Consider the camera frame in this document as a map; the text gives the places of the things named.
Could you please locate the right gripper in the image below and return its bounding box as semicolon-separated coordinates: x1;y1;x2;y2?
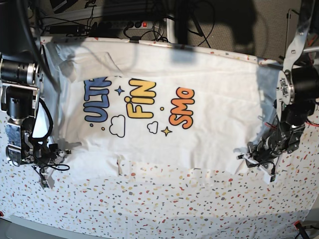
32;143;71;189

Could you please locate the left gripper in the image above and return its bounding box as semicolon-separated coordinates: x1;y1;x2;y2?
233;140;281;175

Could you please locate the white printed T-shirt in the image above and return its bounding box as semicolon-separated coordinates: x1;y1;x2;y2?
43;38;278;176

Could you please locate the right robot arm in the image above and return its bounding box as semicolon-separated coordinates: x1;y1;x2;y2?
0;0;71;188

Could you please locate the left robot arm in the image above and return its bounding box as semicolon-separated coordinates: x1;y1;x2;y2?
238;0;319;184

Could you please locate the red black corner clamp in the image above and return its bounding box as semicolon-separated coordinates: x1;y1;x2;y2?
294;221;303;231

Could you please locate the terrazzo pattern tablecloth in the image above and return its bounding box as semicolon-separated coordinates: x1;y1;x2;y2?
0;41;319;239

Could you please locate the black tripod stand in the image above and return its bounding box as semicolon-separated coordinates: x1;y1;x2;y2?
187;15;210;48

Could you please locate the black table clamp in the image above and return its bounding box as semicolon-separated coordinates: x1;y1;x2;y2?
130;36;141;42

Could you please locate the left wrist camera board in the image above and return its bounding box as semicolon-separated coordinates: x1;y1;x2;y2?
263;173;277;185

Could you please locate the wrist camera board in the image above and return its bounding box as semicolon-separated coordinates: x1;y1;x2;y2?
40;178;51;189
263;173;277;185

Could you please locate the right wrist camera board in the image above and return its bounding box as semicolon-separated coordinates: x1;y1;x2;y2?
40;178;51;189

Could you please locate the white power strip red switch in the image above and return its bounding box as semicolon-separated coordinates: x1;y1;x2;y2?
107;20;153;29

